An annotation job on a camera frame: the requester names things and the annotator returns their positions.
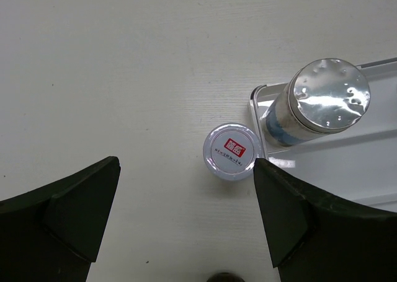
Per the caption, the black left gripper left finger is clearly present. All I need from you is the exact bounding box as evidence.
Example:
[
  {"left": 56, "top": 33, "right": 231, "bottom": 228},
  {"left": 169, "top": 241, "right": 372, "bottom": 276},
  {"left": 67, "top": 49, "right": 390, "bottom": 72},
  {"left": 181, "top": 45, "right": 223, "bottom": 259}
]
[{"left": 1, "top": 156, "right": 120, "bottom": 281}]

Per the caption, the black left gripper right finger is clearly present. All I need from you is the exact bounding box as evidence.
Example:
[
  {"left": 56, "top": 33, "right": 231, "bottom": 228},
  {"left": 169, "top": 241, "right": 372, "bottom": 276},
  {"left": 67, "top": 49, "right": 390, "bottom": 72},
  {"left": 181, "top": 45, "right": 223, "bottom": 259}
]
[{"left": 254, "top": 159, "right": 396, "bottom": 281}]

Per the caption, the white-lid spice jar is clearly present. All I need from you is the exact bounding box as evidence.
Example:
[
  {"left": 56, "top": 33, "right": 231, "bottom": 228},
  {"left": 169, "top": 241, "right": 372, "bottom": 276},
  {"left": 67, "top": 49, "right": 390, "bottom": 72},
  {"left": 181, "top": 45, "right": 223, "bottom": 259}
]
[{"left": 203, "top": 123, "right": 264, "bottom": 182}]

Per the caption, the silver-lid blue-label bottle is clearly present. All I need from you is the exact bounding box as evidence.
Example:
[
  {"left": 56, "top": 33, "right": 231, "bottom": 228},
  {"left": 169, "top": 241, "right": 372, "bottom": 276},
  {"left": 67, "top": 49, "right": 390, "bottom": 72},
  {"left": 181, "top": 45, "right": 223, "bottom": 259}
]
[{"left": 262, "top": 58, "right": 371, "bottom": 147}]

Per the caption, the white compartment tray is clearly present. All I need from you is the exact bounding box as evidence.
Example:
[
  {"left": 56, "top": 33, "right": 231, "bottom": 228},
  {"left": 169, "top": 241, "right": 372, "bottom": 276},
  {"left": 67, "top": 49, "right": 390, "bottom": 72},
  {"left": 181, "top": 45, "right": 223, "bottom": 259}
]
[{"left": 249, "top": 58, "right": 396, "bottom": 211}]

